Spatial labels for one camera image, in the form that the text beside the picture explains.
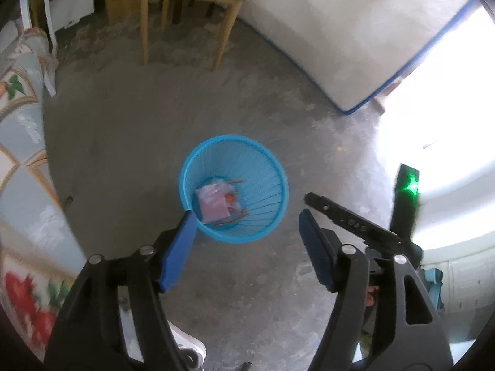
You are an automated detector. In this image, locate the pink plastic wrapper trash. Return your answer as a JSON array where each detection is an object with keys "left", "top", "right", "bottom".
[{"left": 195, "top": 178, "right": 248, "bottom": 227}]

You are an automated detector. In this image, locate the fruit-patterned grey tablecloth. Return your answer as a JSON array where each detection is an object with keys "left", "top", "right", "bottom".
[{"left": 1, "top": 28, "right": 86, "bottom": 359}]

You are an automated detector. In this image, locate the blue plastic waste basket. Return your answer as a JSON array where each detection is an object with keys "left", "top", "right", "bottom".
[{"left": 179, "top": 135, "right": 289, "bottom": 244}]

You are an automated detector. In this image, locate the white mattress with blue trim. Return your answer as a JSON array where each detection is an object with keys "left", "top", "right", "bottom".
[{"left": 241, "top": 0, "right": 473, "bottom": 113}]

